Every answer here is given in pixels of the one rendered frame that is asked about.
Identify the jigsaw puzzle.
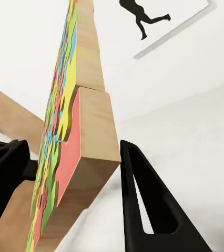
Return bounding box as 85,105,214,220
25,0,121,252

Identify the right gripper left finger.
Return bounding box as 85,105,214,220
0,140,30,218

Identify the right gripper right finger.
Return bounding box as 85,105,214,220
120,140,212,252

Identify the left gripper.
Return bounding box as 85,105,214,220
9,139,38,186

